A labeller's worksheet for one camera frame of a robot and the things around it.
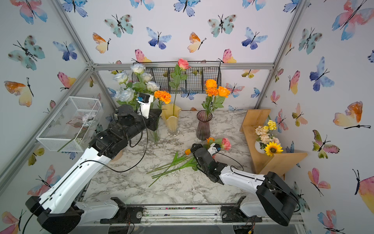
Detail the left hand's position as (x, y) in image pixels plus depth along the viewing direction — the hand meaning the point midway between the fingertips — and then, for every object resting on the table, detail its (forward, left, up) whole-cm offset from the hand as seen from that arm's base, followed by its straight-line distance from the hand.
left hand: (162, 109), depth 64 cm
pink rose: (-1, -33, -29) cm, 44 cm away
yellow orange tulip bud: (+1, -10, -40) cm, 41 cm away
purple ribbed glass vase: (+12, -20, -33) cm, 41 cm away
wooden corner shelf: (-17, -52, -20) cm, 59 cm away
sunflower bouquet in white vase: (-7, -51, -19) cm, 55 cm away
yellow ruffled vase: (+12, -1, -22) cm, 25 cm away
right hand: (-4, -14, -27) cm, 31 cm away
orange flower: (+18, -23, -12) cm, 32 cm away
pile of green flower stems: (-6, -6, -41) cm, 42 cm away
